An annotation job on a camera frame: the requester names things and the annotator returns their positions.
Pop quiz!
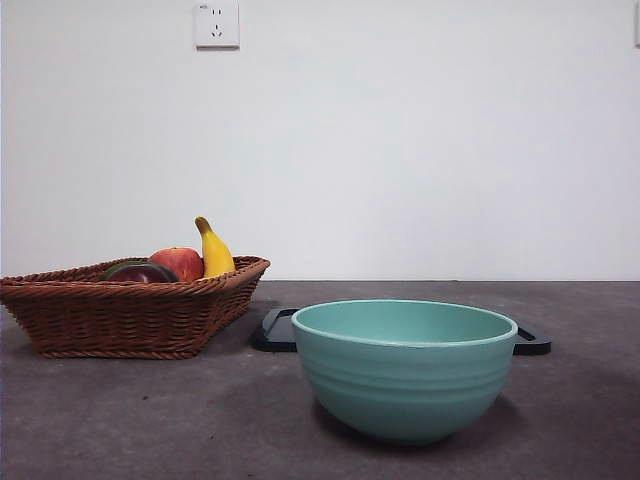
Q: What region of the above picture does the teal ribbed bowl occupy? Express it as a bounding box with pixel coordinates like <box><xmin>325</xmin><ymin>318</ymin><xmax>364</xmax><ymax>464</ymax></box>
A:
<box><xmin>291</xmin><ymin>298</ymin><xmax>519</xmax><ymax>446</ymax></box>

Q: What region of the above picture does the dark purple plum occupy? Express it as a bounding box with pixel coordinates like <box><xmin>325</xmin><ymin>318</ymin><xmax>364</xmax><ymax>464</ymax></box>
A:
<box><xmin>106</xmin><ymin>263</ymin><xmax>180</xmax><ymax>283</ymax></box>

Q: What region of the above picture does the yellow banana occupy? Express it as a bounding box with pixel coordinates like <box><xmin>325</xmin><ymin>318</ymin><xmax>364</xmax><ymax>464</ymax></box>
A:
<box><xmin>194</xmin><ymin>216</ymin><xmax>236</xmax><ymax>279</ymax></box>

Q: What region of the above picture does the black rectangular tray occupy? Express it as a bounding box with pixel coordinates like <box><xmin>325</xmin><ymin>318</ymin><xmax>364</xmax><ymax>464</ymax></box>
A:
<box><xmin>250</xmin><ymin>307</ymin><xmax>553</xmax><ymax>356</ymax></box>

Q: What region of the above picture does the red apple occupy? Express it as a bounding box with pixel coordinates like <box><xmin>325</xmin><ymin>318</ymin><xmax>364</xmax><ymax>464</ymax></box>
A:
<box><xmin>148</xmin><ymin>246</ymin><xmax>205</xmax><ymax>283</ymax></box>

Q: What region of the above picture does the green avocado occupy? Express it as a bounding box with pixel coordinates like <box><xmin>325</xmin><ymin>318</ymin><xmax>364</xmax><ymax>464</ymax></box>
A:
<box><xmin>99</xmin><ymin>258</ymin><xmax>151</xmax><ymax>280</ymax></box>

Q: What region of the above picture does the brown wicker basket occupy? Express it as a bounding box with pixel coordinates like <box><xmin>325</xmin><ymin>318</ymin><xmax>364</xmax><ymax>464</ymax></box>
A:
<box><xmin>0</xmin><ymin>255</ymin><xmax>272</xmax><ymax>360</ymax></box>

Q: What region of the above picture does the white wall socket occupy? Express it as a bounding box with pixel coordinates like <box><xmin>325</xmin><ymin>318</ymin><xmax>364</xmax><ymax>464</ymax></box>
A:
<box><xmin>195</xmin><ymin>1</ymin><xmax>240</xmax><ymax>51</ymax></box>

